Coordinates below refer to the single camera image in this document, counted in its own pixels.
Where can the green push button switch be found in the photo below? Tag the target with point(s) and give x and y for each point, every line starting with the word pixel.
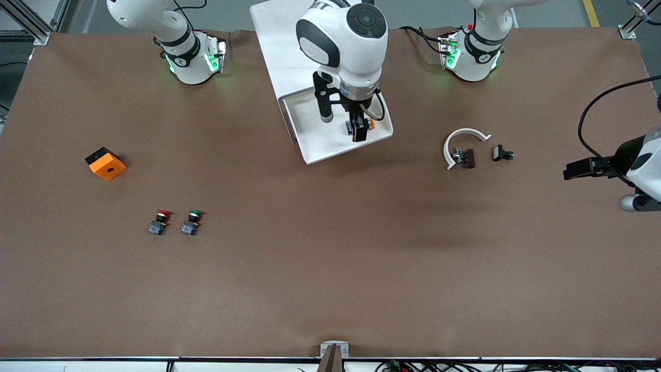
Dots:
pixel 191 222

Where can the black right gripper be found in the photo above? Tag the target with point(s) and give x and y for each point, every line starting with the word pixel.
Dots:
pixel 355 113

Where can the dark brown small component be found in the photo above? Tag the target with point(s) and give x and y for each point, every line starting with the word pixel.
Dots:
pixel 468 158

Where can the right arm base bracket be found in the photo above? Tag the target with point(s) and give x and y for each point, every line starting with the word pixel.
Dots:
pixel 219 51

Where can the brown table mat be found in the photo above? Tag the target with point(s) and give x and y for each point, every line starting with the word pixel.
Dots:
pixel 330 258

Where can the aluminium frame post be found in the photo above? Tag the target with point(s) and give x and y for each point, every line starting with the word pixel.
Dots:
pixel 627 33
pixel 40 38

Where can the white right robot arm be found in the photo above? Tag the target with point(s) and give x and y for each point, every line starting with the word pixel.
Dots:
pixel 341 51

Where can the red push button switch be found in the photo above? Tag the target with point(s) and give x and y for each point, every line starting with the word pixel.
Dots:
pixel 159 222

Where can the black small component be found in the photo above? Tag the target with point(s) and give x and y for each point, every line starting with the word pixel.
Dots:
pixel 500 153

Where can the metal table edge bracket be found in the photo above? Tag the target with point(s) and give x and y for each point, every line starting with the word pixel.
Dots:
pixel 334 349

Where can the yellow push button switch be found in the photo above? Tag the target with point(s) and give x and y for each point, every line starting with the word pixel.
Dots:
pixel 372 124

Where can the white curved plastic piece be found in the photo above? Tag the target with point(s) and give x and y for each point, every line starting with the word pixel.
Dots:
pixel 448 147

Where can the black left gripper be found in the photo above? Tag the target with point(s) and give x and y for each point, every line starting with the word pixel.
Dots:
pixel 621 156

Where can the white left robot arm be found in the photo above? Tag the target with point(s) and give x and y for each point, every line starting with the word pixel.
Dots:
pixel 480 57

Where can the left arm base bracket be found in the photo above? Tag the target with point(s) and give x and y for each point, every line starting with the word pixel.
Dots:
pixel 447 49

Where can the orange black button box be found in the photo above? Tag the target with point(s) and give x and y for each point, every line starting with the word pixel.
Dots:
pixel 107 165

